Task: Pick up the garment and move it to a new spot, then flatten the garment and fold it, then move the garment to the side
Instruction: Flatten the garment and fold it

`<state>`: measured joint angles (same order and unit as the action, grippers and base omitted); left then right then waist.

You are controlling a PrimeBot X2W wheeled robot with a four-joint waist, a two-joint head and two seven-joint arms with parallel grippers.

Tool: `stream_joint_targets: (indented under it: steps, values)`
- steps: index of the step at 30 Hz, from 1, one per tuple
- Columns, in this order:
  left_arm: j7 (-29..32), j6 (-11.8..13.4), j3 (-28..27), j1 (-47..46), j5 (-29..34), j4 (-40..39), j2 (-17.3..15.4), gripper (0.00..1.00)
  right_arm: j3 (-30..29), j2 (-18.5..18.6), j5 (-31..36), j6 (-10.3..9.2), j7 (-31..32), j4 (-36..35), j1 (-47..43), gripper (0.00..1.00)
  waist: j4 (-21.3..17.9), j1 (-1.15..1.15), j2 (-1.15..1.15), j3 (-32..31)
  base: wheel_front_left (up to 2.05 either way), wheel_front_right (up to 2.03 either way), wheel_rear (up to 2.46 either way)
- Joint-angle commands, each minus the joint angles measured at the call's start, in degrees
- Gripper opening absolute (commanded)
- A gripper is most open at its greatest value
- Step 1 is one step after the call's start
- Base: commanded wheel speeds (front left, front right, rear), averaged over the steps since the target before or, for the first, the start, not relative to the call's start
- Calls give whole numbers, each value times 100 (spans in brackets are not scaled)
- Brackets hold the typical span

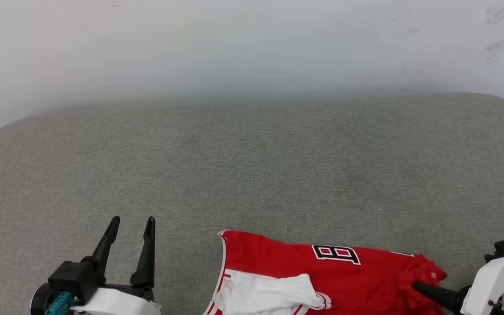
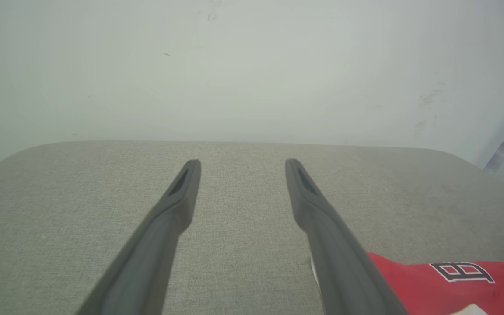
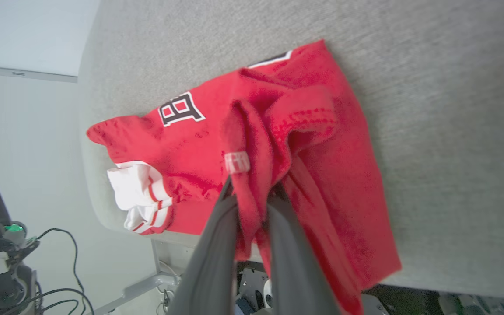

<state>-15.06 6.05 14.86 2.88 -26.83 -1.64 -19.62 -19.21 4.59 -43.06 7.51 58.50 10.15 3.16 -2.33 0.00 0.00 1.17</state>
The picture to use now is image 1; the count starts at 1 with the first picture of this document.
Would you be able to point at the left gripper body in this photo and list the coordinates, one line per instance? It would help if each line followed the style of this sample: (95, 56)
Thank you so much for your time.
(138, 291)

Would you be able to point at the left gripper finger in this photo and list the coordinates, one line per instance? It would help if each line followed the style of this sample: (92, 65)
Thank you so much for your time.
(147, 253)
(105, 245)

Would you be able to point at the red white basketball jersey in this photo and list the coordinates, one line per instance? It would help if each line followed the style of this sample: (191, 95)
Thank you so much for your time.
(278, 258)

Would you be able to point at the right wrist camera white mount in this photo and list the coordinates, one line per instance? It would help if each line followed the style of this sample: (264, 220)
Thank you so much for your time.
(492, 280)

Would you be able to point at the teal left camera connector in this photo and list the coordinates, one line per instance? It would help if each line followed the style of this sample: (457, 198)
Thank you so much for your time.
(59, 304)

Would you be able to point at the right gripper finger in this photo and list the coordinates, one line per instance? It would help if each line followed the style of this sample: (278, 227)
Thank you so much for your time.
(435, 292)

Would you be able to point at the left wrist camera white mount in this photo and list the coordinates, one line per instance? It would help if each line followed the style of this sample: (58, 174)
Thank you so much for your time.
(90, 288)

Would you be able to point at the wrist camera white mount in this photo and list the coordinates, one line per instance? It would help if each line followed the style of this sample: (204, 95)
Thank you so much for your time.
(90, 288)
(492, 280)

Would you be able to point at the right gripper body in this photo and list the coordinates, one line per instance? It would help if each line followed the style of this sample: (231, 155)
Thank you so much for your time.
(461, 299)

